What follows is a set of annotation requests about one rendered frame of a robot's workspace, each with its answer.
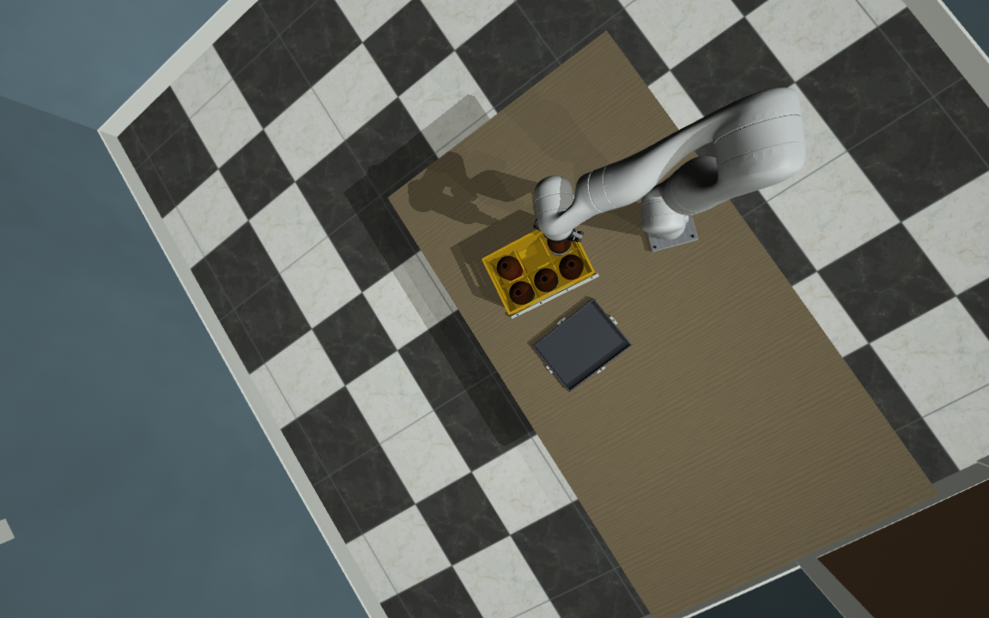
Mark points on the yellow bottle crate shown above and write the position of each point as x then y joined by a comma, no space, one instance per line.
533,253

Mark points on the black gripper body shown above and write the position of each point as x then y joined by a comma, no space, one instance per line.
570,236

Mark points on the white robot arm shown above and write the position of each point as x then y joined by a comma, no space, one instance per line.
758,142

